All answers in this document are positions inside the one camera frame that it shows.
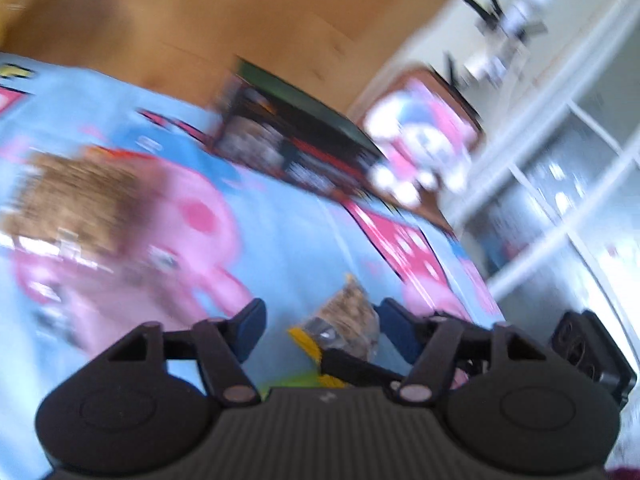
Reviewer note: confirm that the brown seat cushion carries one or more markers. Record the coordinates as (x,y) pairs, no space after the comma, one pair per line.
(450,97)

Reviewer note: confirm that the large brown snack packet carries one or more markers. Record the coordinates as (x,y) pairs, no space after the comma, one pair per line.
(75,200)

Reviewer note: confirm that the black printed cardboard box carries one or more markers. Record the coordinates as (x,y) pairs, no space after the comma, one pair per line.
(300,140)

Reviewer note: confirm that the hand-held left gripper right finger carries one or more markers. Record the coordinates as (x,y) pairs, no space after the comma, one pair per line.
(397,327)

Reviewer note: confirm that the clear yellow-edged nut snack packet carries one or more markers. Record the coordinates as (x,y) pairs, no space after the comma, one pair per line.
(347,317)

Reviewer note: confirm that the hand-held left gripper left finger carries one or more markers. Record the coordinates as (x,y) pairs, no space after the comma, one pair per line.
(253,327)

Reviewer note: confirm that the wood-grain vinyl sheet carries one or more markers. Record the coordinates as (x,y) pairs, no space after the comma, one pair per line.
(200,20)

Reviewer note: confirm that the pastel pink-blue plush toy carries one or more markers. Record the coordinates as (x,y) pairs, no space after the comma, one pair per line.
(425,135)

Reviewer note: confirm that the cartoon pig printed blanket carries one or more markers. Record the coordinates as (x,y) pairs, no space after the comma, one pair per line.
(300,250)

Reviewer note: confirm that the white framed glass door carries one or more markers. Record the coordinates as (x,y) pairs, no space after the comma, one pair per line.
(565,170)

